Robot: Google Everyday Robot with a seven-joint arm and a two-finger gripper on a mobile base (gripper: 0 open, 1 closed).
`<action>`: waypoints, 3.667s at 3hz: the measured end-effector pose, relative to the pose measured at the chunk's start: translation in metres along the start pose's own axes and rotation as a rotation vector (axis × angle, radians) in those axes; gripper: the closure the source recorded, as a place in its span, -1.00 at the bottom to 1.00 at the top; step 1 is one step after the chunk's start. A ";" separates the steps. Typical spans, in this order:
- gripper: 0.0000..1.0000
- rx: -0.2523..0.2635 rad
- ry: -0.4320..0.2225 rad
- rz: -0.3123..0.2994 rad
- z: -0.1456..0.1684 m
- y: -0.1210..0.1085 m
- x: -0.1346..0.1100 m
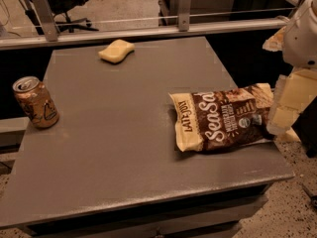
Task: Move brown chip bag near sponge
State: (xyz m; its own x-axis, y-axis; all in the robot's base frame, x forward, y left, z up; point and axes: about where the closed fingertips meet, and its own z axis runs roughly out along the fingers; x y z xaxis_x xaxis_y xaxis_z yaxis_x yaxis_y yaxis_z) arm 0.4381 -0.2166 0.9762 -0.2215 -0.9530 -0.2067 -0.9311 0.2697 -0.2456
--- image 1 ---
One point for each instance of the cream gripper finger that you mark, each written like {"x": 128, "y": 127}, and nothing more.
{"x": 275, "y": 42}
{"x": 292, "y": 95}

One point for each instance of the brown sea salt chip bag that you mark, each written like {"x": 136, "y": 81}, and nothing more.
{"x": 207, "y": 121}

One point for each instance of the black office chair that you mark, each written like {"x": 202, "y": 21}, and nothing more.
{"x": 62, "y": 7}

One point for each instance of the metal guard rail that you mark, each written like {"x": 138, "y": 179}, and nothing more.
{"x": 27, "y": 24}

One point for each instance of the yellow sponge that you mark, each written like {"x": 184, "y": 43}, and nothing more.
{"x": 116, "y": 51}

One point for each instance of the orange soda can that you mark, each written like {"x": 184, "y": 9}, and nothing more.
{"x": 35, "y": 100}

